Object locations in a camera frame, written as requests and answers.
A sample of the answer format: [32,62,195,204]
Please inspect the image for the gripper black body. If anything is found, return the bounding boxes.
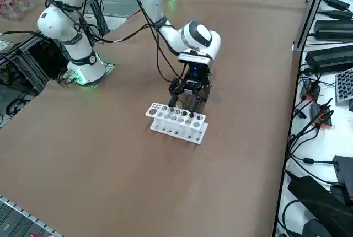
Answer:
[181,62,213,95]

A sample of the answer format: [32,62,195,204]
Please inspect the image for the glass test tube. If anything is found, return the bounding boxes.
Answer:
[175,100,184,121]

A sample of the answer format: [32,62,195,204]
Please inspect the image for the white test tube rack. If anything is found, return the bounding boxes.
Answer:
[145,101,210,146]

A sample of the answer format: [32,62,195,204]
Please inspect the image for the orange and black device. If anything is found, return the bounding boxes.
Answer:
[310,101,334,129]
[300,79,320,101]

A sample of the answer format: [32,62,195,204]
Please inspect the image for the large black power adapter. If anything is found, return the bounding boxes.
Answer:
[304,45,353,75]

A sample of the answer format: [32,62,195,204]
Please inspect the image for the checkered calibration board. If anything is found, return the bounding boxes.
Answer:
[335,67,353,105]

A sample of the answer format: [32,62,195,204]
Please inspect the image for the black bag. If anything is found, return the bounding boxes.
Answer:
[286,175,353,237]

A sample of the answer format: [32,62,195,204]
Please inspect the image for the clear acrylic shelf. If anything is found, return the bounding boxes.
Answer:
[0,0,35,23]

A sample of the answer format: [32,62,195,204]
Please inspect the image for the grey perforated metal panel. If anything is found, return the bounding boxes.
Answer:
[0,195,64,237]

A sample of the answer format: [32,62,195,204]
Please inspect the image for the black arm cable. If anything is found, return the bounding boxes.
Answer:
[143,0,186,83]

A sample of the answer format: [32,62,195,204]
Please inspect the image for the black cable with grey sleeve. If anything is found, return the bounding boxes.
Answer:
[82,23,155,45]

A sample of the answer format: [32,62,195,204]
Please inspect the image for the aluminium frame post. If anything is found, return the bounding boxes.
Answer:
[292,0,332,52]

